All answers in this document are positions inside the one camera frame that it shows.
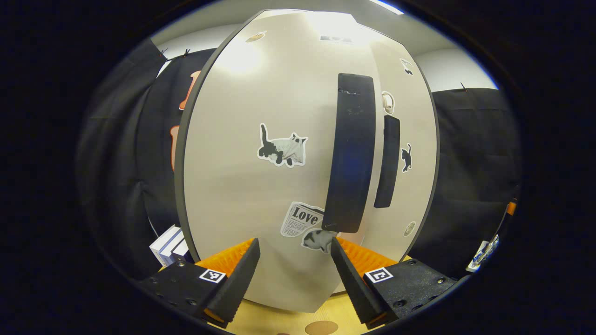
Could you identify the white cabinet door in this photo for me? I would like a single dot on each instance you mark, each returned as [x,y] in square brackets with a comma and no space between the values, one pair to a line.
[242,195]
[419,200]

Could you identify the brown round disc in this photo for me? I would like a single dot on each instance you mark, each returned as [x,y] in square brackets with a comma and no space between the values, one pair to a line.
[321,327]

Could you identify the dark small box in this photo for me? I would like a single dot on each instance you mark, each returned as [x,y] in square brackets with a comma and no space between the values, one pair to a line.
[184,255]

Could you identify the ceiling light panel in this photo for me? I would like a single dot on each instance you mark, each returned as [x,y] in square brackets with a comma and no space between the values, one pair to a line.
[386,6]

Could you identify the clear plastic bottle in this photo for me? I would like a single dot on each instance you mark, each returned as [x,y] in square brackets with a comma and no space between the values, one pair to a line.
[490,245]

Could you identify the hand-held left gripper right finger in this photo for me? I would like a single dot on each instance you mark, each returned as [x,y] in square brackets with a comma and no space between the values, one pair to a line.
[354,284]

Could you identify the white small box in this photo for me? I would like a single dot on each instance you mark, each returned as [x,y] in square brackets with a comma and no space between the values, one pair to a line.
[163,242]

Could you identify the white tray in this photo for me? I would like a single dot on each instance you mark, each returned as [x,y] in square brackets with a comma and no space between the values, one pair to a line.
[475,263]

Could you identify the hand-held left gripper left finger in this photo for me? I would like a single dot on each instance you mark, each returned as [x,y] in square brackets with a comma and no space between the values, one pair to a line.
[240,286]

